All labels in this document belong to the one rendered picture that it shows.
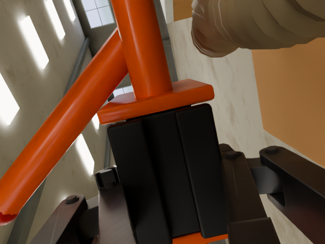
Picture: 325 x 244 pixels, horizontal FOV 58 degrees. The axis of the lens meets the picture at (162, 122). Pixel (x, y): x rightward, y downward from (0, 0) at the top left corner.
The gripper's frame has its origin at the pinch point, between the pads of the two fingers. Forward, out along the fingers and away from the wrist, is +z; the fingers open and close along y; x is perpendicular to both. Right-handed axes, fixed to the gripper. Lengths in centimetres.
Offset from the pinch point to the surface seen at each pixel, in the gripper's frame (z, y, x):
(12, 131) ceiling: 517, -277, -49
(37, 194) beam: 492, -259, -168
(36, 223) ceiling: 486, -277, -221
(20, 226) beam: 417, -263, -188
